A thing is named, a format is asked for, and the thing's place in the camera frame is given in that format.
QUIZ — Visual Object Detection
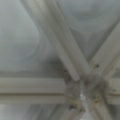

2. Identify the white divided round tray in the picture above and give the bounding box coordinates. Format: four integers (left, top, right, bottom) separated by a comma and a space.
0, 0, 120, 120

